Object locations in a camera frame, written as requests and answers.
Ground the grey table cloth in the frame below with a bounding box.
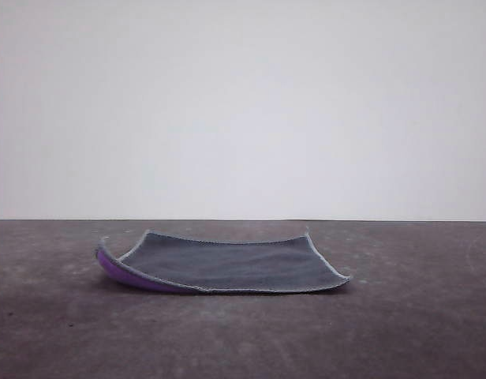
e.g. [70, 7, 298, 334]
[0, 218, 486, 379]

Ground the purple towel with grey hem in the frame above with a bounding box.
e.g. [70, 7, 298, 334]
[95, 227, 351, 296]

